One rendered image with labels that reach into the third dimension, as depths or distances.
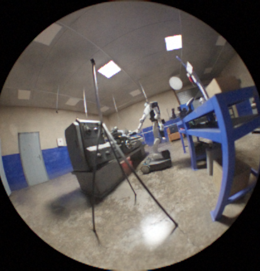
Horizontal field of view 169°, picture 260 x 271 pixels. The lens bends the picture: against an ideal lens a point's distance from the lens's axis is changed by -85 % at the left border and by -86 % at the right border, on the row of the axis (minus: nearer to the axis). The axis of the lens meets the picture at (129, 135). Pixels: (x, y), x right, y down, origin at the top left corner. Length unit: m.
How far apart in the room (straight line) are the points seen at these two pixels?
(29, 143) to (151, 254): 4.56
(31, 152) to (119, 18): 5.13
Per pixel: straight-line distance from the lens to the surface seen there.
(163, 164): 1.86
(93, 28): 2.71
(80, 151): 1.38
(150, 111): 1.88
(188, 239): 0.82
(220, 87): 0.59
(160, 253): 0.79
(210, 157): 1.29
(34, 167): 4.40
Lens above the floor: 0.77
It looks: 3 degrees up
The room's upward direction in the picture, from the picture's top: 16 degrees counter-clockwise
